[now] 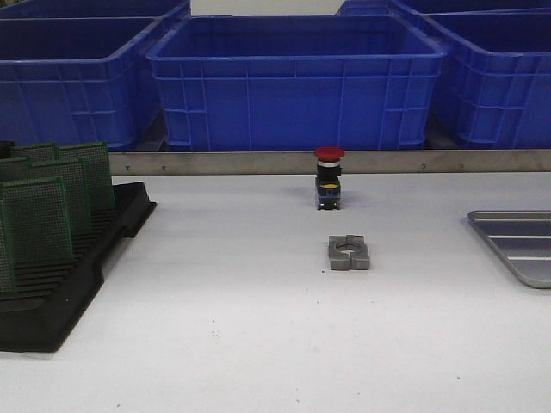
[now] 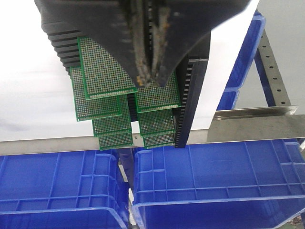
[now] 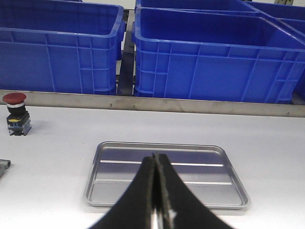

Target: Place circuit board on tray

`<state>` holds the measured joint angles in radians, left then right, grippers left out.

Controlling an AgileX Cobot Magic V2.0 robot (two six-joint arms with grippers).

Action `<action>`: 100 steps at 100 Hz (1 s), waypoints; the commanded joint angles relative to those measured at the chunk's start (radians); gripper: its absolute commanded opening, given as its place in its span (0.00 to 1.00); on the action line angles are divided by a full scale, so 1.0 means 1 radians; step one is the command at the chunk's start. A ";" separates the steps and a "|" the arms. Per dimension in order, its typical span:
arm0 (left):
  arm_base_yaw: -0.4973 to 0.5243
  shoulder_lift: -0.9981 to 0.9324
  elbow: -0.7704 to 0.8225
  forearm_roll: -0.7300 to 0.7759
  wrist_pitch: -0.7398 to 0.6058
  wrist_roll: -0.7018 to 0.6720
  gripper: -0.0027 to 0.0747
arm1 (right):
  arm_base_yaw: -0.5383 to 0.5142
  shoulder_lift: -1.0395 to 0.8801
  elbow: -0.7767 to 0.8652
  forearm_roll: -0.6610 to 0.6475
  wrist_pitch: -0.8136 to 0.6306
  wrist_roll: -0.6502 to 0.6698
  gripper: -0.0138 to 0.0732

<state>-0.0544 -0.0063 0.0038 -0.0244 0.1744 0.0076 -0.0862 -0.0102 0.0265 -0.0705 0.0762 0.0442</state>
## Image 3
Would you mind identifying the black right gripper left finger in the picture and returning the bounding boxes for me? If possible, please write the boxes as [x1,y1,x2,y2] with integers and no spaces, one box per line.
[91,156,155,229]

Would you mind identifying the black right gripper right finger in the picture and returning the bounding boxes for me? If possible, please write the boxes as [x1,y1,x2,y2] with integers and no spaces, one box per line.
[155,154,231,229]

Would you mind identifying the silver metal tray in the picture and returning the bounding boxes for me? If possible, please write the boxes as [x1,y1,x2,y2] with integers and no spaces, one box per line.
[85,142,250,210]

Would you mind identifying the grey metal clamp block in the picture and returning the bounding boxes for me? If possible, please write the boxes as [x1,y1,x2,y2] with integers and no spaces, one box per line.
[0,159,11,177]

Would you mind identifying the red emergency stop button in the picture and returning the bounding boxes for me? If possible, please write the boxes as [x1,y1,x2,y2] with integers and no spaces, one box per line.
[2,93,31,136]

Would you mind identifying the blue plastic crate right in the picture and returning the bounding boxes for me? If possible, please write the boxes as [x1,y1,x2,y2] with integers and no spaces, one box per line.
[133,8,305,103]

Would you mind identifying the blue plastic crate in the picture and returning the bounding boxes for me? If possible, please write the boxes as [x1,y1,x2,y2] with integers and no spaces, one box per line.
[0,0,125,95]
[133,8,305,103]

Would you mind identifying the blue plastic crate centre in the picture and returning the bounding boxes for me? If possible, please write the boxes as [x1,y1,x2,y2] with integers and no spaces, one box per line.
[0,0,125,95]

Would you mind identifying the blue crate behind right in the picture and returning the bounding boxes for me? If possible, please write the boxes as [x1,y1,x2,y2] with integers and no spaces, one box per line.
[135,0,259,15]

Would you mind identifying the blue crate far right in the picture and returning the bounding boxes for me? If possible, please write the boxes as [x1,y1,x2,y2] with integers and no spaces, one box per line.
[247,1,305,42]

